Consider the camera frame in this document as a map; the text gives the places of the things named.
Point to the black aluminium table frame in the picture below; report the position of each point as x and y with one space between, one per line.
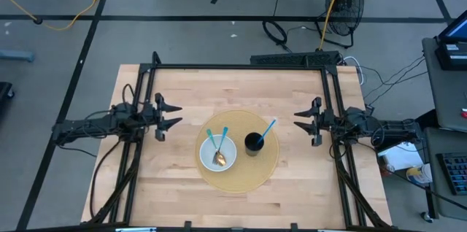
237 66

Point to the white paper sheet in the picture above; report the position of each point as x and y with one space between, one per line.
401 157

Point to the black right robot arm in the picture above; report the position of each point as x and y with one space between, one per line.
397 131

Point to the black monitor with blue screen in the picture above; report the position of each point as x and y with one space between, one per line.
456 27

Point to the silver metal bracket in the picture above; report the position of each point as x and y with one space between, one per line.
135 229

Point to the black power strip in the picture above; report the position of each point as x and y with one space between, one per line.
292 58

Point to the yellow and blue container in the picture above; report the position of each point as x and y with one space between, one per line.
419 174

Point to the black cylindrical cup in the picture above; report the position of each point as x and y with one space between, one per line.
250 150

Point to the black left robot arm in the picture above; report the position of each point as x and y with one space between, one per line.
80 128

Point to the small red object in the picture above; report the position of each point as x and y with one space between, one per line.
464 113

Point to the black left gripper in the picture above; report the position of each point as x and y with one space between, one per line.
147 117

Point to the black floor fan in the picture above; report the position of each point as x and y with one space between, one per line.
344 9

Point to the round woven yellow placemat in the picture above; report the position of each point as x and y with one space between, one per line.
233 181

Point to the black keyboard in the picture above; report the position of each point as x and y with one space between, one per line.
454 171

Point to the grey floor bar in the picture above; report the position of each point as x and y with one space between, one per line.
16 55

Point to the grey side table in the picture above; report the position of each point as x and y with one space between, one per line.
445 93

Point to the blue drinking straw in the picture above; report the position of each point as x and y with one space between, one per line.
269 128

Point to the white round bowl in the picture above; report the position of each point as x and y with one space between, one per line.
208 159

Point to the grey keyboard desk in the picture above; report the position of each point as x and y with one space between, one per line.
432 144

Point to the black wheeled object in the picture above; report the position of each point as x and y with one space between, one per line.
5 95

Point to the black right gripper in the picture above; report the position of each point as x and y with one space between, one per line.
326 122

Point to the black box with white labels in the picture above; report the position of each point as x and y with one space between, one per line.
452 55

